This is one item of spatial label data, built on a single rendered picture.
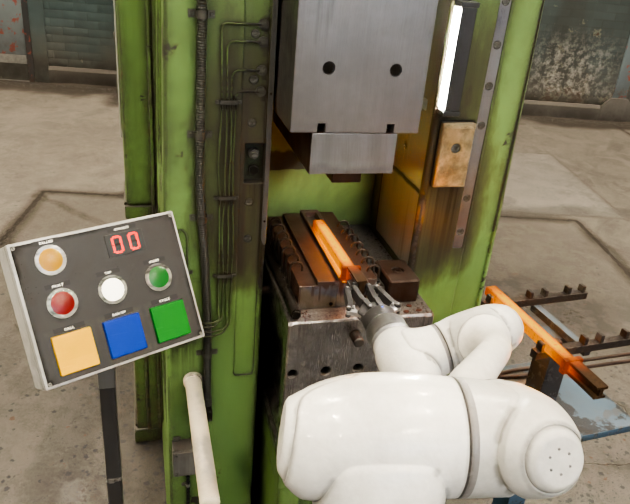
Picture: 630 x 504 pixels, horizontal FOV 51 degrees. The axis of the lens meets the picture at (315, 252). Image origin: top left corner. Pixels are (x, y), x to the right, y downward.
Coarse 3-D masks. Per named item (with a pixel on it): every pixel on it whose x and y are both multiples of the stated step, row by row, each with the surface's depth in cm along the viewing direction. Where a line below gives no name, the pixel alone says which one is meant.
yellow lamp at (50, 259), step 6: (42, 252) 124; (48, 252) 124; (54, 252) 125; (42, 258) 124; (48, 258) 124; (54, 258) 125; (60, 258) 126; (42, 264) 124; (48, 264) 124; (54, 264) 125; (60, 264) 126; (48, 270) 124; (54, 270) 125
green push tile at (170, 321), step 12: (180, 300) 139; (156, 312) 135; (168, 312) 137; (180, 312) 138; (156, 324) 135; (168, 324) 137; (180, 324) 138; (156, 336) 136; (168, 336) 136; (180, 336) 138
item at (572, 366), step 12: (492, 288) 168; (504, 300) 163; (528, 324) 154; (540, 336) 149; (552, 348) 145; (564, 348) 146; (564, 360) 140; (576, 360) 141; (564, 372) 141; (576, 372) 140; (588, 372) 137; (588, 384) 136; (600, 384) 134; (600, 396) 134
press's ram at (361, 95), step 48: (288, 0) 138; (336, 0) 132; (384, 0) 134; (432, 0) 137; (288, 48) 140; (336, 48) 136; (384, 48) 139; (288, 96) 142; (336, 96) 141; (384, 96) 143
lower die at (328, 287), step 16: (272, 224) 192; (288, 224) 190; (304, 224) 191; (336, 224) 193; (304, 240) 182; (320, 240) 180; (304, 256) 173; (320, 256) 174; (352, 256) 175; (304, 272) 167; (320, 272) 166; (336, 272) 164; (368, 272) 167; (304, 288) 161; (320, 288) 162; (336, 288) 163; (304, 304) 163; (320, 304) 164; (336, 304) 165
